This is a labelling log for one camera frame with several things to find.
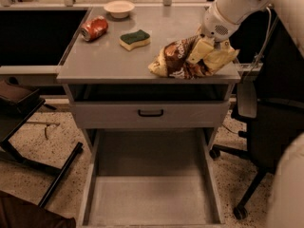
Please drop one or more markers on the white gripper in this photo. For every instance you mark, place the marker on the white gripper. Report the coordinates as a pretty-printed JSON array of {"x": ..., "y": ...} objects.
[{"x": 215, "y": 25}]

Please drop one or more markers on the white bowl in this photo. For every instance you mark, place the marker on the white bowl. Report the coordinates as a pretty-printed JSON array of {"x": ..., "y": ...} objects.
[{"x": 119, "y": 9}]

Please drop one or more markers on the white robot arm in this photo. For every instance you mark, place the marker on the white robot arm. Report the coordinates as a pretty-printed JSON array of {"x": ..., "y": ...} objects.
[{"x": 286, "y": 202}]

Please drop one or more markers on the black drawer handle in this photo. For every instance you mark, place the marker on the black drawer handle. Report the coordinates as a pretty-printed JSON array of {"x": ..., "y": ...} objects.
[{"x": 150, "y": 113}]

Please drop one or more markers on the grey drawer cabinet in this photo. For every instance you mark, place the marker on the grey drawer cabinet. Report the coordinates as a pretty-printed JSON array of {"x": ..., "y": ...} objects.
[{"x": 104, "y": 71}]

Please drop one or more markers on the brown chip bag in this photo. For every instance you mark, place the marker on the brown chip bag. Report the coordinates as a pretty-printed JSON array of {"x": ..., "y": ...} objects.
[{"x": 171, "y": 63}]

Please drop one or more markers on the closed grey top drawer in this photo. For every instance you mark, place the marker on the closed grey top drawer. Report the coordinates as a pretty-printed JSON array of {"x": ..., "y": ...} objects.
[{"x": 123, "y": 115}]

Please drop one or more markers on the green yellow sponge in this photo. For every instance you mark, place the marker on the green yellow sponge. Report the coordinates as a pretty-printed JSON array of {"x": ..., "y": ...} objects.
[{"x": 133, "y": 40}]

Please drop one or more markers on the open grey lower drawer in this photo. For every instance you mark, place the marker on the open grey lower drawer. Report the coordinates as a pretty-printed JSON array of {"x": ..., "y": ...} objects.
[{"x": 150, "y": 179}]

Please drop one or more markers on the brown object lower left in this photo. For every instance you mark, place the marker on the brown object lower left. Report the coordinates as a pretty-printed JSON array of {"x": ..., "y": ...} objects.
[{"x": 19, "y": 213}]

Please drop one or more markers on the black office chair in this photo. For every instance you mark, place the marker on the black office chair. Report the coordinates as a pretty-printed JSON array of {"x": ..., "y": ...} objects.
[{"x": 271, "y": 106}]

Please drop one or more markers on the orange soda can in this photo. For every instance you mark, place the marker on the orange soda can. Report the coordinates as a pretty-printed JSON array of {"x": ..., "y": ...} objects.
[{"x": 94, "y": 28}]

